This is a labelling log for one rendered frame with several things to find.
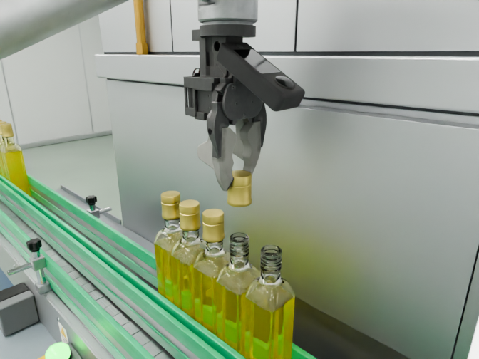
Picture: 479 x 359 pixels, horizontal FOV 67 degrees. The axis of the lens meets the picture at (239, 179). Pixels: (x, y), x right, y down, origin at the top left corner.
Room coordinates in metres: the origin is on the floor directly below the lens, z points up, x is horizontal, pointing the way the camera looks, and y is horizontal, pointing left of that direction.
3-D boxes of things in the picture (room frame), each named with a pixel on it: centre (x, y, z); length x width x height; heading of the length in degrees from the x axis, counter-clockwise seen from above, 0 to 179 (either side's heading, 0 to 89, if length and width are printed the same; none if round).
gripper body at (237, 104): (0.50, 0.02, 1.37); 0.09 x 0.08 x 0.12; 46
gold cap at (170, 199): (0.60, 0.12, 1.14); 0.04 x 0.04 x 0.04
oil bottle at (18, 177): (1.27, 0.82, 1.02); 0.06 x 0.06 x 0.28; 46
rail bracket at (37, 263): (0.69, 0.47, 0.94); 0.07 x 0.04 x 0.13; 136
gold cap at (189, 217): (0.56, 0.08, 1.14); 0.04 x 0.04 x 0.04
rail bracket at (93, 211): (0.98, 0.41, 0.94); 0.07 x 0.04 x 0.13; 136
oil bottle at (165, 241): (0.60, 0.12, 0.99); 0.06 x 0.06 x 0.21; 46
